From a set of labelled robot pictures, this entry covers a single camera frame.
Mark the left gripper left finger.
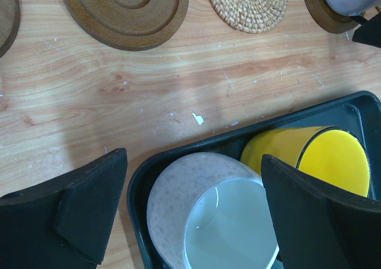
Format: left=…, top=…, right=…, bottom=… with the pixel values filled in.
left=1, top=148, right=128, bottom=265

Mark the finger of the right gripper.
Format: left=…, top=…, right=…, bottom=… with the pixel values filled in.
left=351, top=12, right=381, bottom=48

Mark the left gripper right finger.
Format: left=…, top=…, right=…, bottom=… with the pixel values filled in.
left=261, top=154, right=380, bottom=268

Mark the grooved dark wooden coaster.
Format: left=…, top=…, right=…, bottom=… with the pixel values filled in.
left=304, top=0, right=368, bottom=34

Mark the yellow mug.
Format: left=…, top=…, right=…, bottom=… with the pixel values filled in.
left=241, top=126, right=371, bottom=197

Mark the white mug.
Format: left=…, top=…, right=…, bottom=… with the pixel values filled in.
left=146, top=152, right=279, bottom=268

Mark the woven rattan coaster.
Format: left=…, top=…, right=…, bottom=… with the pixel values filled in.
left=210, top=0, right=288, bottom=34

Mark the plain brown wooden coaster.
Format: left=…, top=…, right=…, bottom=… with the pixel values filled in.
left=63, top=0, right=189, bottom=51

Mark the far left wooden coaster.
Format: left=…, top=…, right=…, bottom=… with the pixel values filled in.
left=0, top=0, right=21, bottom=57

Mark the black serving tray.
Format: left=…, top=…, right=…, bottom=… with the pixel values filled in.
left=126, top=91, right=380, bottom=268

